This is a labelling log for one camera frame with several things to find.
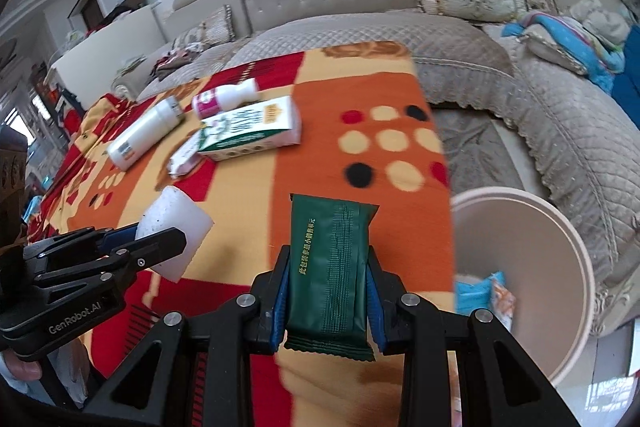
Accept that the white plastic trash bin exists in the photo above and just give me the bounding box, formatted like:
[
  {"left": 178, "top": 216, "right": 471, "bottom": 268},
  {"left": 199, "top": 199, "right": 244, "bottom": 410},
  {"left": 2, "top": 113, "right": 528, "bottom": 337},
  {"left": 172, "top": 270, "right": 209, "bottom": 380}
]
[{"left": 451, "top": 186, "right": 596, "bottom": 386}]

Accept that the small white medicine box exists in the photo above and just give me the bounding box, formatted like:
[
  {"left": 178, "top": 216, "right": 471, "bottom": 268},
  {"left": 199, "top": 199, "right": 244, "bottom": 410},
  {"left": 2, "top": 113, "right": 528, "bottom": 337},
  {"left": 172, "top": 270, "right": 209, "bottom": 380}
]
[{"left": 167, "top": 130, "right": 203, "bottom": 179}]

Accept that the white foam sponge block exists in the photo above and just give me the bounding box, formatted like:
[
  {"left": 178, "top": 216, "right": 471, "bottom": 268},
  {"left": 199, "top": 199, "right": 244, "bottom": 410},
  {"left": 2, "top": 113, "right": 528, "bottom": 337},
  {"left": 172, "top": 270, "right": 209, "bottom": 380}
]
[{"left": 134, "top": 186, "right": 214, "bottom": 283}]

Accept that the white cabinet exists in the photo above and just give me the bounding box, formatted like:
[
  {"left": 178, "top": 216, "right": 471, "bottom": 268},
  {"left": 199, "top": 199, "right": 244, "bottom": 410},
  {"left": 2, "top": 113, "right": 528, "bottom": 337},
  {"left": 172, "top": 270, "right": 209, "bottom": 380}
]
[{"left": 46, "top": 6, "right": 166, "bottom": 109}]

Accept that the pile of clothes on sofa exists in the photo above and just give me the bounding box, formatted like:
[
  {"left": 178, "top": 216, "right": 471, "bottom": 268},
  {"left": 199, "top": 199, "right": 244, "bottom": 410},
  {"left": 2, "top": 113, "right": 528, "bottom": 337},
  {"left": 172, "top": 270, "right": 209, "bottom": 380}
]
[{"left": 150, "top": 42, "right": 204, "bottom": 80}]

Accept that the dark green snack packet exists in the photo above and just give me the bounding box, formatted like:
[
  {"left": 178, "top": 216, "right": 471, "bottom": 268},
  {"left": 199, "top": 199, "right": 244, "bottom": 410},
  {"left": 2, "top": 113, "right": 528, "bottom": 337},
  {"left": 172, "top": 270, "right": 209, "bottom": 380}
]
[{"left": 284, "top": 194, "right": 378, "bottom": 362}]

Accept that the green white milk carton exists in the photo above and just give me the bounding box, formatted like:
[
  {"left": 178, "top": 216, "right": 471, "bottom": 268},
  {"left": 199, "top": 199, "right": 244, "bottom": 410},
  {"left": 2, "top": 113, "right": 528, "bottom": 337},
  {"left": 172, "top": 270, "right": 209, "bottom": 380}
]
[{"left": 198, "top": 95, "right": 302, "bottom": 161}]

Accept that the small patterned cushion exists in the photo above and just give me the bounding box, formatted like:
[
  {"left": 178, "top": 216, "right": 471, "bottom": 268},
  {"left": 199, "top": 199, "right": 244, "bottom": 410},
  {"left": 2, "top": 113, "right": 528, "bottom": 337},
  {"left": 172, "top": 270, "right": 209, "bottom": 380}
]
[{"left": 171, "top": 4, "right": 235, "bottom": 51}]

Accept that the blue striped cloth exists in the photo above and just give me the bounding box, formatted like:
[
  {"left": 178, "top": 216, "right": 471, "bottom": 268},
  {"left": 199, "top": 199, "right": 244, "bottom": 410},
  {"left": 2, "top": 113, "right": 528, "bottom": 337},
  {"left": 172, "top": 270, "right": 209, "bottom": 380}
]
[{"left": 501, "top": 10, "right": 625, "bottom": 94}]

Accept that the white thermos bottle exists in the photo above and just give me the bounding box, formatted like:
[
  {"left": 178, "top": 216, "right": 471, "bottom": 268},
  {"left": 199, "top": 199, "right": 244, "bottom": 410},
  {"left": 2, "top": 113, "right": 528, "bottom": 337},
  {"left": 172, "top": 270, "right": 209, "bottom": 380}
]
[{"left": 107, "top": 95, "right": 184, "bottom": 171}]

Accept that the orange red patterned blanket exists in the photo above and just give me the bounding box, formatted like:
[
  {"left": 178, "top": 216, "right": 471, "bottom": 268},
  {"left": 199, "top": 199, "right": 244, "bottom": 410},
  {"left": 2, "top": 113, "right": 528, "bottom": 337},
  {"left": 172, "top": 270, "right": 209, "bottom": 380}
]
[{"left": 29, "top": 41, "right": 454, "bottom": 426}]

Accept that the blue folded blanket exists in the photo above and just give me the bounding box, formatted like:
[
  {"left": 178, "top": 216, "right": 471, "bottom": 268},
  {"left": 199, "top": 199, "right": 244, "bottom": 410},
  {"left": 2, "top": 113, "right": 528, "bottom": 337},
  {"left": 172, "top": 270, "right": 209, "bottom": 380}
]
[{"left": 611, "top": 25, "right": 640, "bottom": 128}]

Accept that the white pink yogurt bottle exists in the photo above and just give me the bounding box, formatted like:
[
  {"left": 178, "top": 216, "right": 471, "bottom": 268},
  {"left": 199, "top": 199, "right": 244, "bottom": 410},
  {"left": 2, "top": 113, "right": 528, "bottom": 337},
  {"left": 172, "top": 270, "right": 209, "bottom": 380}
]
[{"left": 191, "top": 78, "right": 259, "bottom": 119}]

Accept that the orange starfish snack wrapper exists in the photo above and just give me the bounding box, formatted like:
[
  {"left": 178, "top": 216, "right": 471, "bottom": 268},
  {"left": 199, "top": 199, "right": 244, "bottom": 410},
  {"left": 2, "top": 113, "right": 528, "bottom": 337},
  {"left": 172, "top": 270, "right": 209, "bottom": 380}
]
[{"left": 490, "top": 272, "right": 516, "bottom": 331}]

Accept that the blue wet wipes pack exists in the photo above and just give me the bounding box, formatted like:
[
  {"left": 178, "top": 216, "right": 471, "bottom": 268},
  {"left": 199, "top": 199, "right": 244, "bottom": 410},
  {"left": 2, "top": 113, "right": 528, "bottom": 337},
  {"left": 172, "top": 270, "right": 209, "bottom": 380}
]
[{"left": 454, "top": 272, "right": 504, "bottom": 317}]

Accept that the left hand white glove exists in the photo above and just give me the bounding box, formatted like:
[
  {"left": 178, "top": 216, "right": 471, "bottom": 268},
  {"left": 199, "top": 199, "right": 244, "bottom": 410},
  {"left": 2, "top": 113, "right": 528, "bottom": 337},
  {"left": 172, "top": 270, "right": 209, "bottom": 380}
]
[{"left": 1, "top": 339, "right": 91, "bottom": 405}]

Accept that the beige tufted sofa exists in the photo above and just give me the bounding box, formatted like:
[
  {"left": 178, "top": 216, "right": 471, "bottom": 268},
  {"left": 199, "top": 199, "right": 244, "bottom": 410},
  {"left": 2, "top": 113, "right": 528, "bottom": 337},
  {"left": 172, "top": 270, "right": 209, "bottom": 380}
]
[{"left": 112, "top": 0, "right": 639, "bottom": 337}]

